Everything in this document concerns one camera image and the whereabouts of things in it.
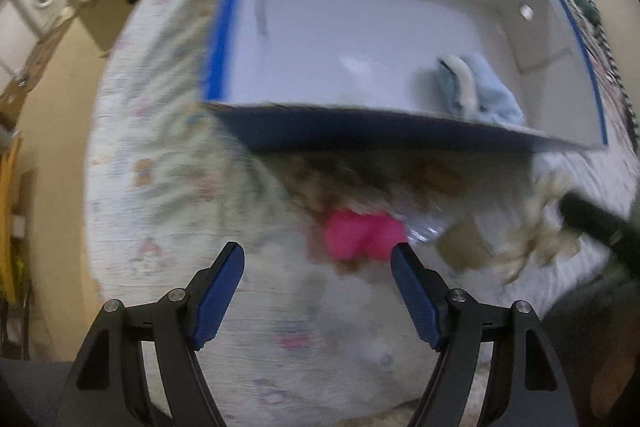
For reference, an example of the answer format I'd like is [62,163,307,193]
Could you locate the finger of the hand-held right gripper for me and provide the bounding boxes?
[560,193,640,279]

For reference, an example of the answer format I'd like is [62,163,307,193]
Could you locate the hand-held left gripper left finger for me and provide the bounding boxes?
[55,242,246,427]

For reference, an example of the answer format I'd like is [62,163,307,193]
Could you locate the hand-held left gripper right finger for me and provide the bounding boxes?
[390,243,581,427]

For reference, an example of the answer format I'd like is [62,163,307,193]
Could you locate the cream braided rope toy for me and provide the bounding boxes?
[492,172,581,284]

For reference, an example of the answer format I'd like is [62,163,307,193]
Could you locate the pink soft toy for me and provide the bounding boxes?
[322,209,406,263]

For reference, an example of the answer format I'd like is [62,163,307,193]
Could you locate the light blue soft cloth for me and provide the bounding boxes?
[432,54,526,128]

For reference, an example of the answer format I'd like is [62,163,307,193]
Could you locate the white cardboard box blue edges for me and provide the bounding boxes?
[200,0,610,154]

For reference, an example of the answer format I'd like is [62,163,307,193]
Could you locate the clear plastic wrapper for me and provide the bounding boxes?
[405,207,451,244]

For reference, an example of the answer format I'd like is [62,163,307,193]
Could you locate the printed blanket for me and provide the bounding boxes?
[82,0,640,427]

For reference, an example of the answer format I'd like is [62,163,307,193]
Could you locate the black white checked cloth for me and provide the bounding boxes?
[545,0,640,132]

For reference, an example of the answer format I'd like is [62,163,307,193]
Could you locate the yellow frame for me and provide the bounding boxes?
[0,134,26,303]

